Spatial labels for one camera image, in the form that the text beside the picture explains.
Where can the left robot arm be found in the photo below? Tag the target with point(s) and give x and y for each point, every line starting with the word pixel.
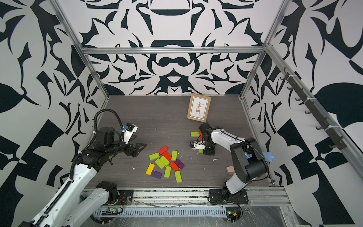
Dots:
pixel 105 144

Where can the circuit board right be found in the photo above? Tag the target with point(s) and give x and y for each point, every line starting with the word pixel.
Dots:
pixel 233 214

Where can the purple block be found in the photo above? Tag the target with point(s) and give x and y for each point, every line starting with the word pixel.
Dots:
pixel 156 174
pixel 180 164

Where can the wooden picture frame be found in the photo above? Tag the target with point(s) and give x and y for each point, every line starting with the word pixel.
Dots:
pixel 199 108

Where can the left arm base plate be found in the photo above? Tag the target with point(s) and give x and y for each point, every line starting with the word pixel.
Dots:
pixel 125 197

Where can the pink beige small box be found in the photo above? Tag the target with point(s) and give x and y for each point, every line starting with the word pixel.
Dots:
pixel 230 170

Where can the red block pile middle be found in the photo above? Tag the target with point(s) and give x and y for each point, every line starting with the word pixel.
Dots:
pixel 167 156

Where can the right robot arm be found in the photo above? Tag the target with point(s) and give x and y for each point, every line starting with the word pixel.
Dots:
pixel 249 162

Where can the green circuit board left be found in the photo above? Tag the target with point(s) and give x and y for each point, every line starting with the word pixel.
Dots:
pixel 112 211

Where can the lime block bottom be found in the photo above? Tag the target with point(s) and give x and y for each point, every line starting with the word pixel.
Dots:
pixel 178 177

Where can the white cable duct strip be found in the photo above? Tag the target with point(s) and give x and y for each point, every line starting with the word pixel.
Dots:
pixel 218 212

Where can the purple block centre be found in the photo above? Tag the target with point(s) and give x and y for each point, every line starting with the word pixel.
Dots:
pixel 180 164

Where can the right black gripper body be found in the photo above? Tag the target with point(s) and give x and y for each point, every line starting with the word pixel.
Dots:
pixel 208 151

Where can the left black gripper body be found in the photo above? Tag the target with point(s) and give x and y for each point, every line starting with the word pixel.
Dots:
pixel 121 147

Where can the red block pile lower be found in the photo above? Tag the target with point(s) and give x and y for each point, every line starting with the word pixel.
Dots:
pixel 174 166

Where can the aluminium front rail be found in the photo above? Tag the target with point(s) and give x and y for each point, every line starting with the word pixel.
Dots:
pixel 183 197

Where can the wall hook rail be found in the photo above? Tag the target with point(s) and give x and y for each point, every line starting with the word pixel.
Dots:
pixel 326 123

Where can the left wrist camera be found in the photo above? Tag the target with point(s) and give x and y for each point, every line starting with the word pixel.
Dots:
pixel 128 131

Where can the yellow block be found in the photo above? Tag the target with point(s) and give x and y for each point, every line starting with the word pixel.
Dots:
pixel 150 169

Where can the purple block lower left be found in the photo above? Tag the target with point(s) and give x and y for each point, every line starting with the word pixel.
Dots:
pixel 156 174

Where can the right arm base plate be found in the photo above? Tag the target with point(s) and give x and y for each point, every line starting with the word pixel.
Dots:
pixel 223 196

